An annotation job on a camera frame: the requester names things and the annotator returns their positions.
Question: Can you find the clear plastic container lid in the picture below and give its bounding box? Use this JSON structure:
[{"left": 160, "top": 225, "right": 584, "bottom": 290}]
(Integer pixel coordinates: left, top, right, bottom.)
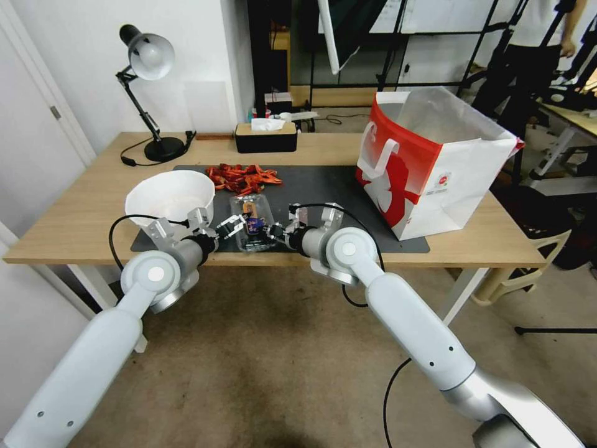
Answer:
[{"left": 228, "top": 193, "right": 277, "bottom": 253}]

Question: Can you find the white round takeout container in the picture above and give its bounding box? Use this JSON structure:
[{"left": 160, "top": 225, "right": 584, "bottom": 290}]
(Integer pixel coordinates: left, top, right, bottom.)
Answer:
[{"left": 124, "top": 169, "right": 217, "bottom": 231}]

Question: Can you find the red and white takeout bag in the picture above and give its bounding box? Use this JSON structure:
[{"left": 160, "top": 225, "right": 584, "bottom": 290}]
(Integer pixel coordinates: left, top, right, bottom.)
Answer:
[{"left": 354, "top": 85, "right": 527, "bottom": 241}]

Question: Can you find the dark grey table mat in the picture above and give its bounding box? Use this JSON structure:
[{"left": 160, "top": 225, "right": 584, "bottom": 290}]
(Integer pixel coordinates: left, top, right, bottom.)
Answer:
[{"left": 131, "top": 164, "right": 431, "bottom": 256}]

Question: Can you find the black tissue box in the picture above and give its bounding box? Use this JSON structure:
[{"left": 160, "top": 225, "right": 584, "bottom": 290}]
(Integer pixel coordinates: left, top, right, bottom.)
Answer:
[{"left": 234, "top": 118, "right": 299, "bottom": 154}]

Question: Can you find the white table leg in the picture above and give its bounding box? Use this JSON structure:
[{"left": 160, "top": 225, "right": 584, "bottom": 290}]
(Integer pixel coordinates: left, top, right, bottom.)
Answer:
[
  {"left": 67, "top": 264, "right": 149, "bottom": 354},
  {"left": 442, "top": 266, "right": 491, "bottom": 327}
]

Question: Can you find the black desk lamp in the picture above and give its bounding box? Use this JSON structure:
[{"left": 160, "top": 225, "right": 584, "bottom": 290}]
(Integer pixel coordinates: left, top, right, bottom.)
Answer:
[{"left": 115, "top": 24, "right": 187, "bottom": 164}]

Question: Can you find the white rolled tube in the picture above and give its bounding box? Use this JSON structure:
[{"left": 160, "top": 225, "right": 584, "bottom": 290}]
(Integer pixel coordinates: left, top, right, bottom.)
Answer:
[{"left": 316, "top": 0, "right": 340, "bottom": 75}]

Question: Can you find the beige plastic chair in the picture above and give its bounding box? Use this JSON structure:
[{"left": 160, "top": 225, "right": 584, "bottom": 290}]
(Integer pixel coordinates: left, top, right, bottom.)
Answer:
[{"left": 470, "top": 228, "right": 573, "bottom": 307}]

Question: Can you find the black tripod leg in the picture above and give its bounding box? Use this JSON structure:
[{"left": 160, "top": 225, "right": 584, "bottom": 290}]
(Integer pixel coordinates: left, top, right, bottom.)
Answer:
[{"left": 514, "top": 325, "right": 597, "bottom": 336}]

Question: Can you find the person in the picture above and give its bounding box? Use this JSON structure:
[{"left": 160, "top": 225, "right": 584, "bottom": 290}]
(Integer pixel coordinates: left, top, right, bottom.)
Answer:
[{"left": 471, "top": 0, "right": 579, "bottom": 137}]

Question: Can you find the wooden background desk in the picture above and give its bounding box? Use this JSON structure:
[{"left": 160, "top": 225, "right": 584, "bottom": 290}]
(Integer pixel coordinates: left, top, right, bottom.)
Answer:
[{"left": 535, "top": 99, "right": 597, "bottom": 144}]

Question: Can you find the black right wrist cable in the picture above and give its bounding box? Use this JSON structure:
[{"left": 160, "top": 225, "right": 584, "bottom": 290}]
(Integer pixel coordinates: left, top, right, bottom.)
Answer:
[{"left": 290, "top": 202, "right": 385, "bottom": 307}]

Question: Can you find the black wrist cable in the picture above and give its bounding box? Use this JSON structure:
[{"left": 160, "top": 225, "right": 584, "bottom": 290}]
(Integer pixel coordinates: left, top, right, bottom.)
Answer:
[
  {"left": 108, "top": 213, "right": 195, "bottom": 272},
  {"left": 290, "top": 202, "right": 385, "bottom": 307}
]

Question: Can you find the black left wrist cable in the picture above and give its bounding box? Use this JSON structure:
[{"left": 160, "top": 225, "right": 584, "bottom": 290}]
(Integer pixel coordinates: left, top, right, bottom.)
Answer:
[{"left": 108, "top": 213, "right": 195, "bottom": 272}]

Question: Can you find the black lamp power cable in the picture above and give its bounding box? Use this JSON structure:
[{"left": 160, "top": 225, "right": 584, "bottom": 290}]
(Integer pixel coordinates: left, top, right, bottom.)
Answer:
[{"left": 119, "top": 130, "right": 198, "bottom": 167}]

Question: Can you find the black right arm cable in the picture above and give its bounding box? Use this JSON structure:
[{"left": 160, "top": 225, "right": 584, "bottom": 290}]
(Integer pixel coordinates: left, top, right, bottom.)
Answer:
[{"left": 382, "top": 357, "right": 413, "bottom": 448}]

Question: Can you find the black metal rack frame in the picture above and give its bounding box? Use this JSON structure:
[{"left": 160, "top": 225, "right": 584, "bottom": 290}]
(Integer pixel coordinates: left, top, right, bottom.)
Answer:
[{"left": 303, "top": 0, "right": 597, "bottom": 111}]

